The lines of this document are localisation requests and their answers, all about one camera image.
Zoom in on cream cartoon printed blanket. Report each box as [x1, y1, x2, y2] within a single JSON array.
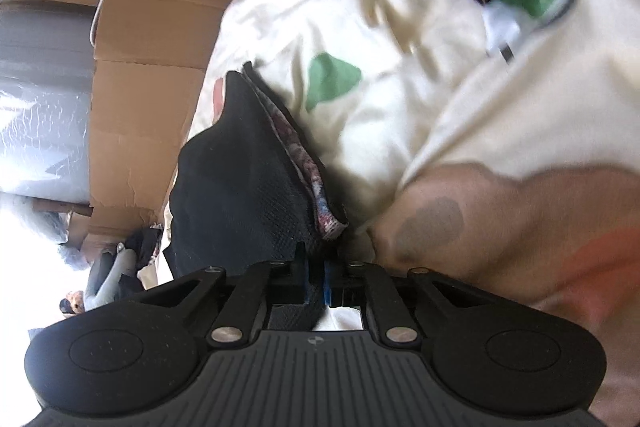
[[137, 0, 640, 427]]

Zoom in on pale crumpled plastic wrap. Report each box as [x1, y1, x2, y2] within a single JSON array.
[[15, 196, 95, 269]]

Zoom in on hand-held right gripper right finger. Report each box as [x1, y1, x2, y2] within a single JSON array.
[[323, 260, 496, 349]]

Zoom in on bubble wrap roll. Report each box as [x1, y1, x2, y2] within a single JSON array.
[[0, 0, 98, 205]]

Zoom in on grey plush toy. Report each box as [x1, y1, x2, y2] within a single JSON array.
[[60, 239, 138, 315]]

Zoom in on black shorts with bear print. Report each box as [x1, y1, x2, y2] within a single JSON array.
[[167, 62, 351, 333]]

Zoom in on flattened cardboard sheet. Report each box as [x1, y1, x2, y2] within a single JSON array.
[[65, 0, 273, 253]]

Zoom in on black garment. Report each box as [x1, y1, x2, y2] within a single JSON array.
[[127, 227, 163, 269]]

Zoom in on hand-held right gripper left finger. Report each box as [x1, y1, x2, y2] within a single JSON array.
[[137, 256, 310, 351]]

